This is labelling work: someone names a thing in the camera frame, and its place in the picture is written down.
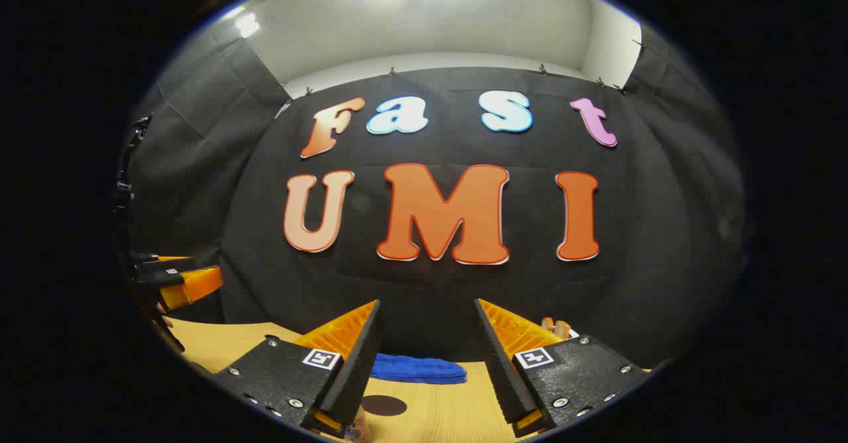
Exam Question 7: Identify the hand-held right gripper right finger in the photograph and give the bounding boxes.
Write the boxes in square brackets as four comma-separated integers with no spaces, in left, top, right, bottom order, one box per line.
[473,299,654,439]

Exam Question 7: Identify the blue towel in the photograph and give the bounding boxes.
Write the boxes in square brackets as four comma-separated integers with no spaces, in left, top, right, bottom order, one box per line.
[370,354,468,385]

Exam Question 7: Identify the dark round coaster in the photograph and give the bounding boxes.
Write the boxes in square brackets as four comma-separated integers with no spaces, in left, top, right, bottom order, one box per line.
[361,395,409,418]

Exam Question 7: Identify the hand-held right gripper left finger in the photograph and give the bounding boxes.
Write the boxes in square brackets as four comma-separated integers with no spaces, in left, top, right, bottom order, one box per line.
[211,299,382,439]

